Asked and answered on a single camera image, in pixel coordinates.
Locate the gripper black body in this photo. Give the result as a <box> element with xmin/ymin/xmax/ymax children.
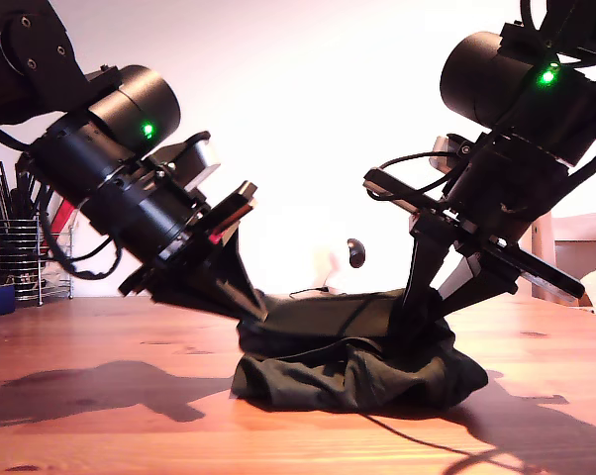
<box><xmin>79</xmin><ymin>165</ymin><xmax>259</xmax><ymax>298</ymax></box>
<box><xmin>361</xmin><ymin>136</ymin><xmax>587</xmax><ymax>304</ymax></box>

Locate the dark green underwear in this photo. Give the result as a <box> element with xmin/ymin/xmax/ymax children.
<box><xmin>228</xmin><ymin>289</ymin><xmax>490</xmax><ymax>413</ymax></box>

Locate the wooden chair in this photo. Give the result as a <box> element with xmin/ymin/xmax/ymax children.
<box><xmin>518</xmin><ymin>209</ymin><xmax>596</xmax><ymax>308</ymax></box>

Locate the red paper packet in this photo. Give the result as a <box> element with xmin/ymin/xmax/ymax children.
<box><xmin>50</xmin><ymin>200</ymin><xmax>79</xmax><ymax>234</ymax></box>

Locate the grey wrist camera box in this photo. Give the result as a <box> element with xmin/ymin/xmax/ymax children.
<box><xmin>166</xmin><ymin>131</ymin><xmax>223</xmax><ymax>192</ymax></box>
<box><xmin>429</xmin><ymin>132</ymin><xmax>480</xmax><ymax>174</ymax></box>

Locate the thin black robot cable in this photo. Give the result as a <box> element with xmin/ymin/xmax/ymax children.
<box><xmin>519</xmin><ymin>0</ymin><xmax>559</xmax><ymax>48</ymax></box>
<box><xmin>369</xmin><ymin>150</ymin><xmax>457</xmax><ymax>202</ymax></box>
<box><xmin>33</xmin><ymin>182</ymin><xmax>126</xmax><ymax>282</ymax></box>

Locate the flat black robot cable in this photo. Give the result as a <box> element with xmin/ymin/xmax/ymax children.
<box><xmin>564</xmin><ymin>133</ymin><xmax>596</xmax><ymax>192</ymax></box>

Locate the metal wire utensil holder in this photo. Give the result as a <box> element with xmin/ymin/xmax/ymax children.
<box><xmin>0</xmin><ymin>217</ymin><xmax>75</xmax><ymax>308</ymax></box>

